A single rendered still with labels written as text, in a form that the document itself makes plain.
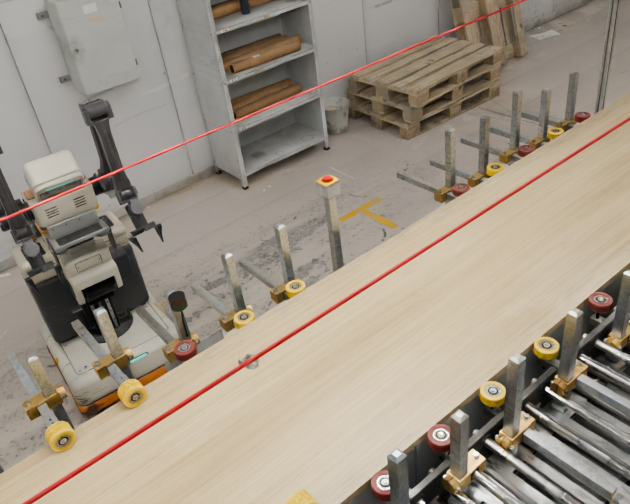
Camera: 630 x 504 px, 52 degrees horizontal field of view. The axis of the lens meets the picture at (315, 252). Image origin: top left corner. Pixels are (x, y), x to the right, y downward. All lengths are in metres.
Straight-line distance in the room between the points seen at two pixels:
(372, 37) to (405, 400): 4.65
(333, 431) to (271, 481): 0.24
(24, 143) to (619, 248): 3.73
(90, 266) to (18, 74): 1.89
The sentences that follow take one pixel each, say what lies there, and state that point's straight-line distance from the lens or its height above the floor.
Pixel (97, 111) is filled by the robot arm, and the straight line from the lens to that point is 2.66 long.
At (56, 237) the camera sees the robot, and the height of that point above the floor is 1.05.
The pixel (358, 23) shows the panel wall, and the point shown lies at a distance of 6.15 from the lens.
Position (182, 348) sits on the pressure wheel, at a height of 0.91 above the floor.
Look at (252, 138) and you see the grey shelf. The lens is 5.62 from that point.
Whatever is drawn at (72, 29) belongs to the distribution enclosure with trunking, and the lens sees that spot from 4.53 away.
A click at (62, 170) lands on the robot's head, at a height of 1.34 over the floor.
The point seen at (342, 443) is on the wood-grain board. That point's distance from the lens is 1.99.
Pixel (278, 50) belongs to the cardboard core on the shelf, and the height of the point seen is 0.96.
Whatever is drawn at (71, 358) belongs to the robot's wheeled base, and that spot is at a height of 0.28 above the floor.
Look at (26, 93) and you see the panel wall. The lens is 4.75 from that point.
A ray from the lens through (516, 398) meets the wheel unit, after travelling 1.97.
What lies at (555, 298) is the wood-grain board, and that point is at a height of 0.90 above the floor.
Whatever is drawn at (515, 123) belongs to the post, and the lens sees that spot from 3.47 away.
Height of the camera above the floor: 2.47
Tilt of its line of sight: 35 degrees down
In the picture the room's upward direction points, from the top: 8 degrees counter-clockwise
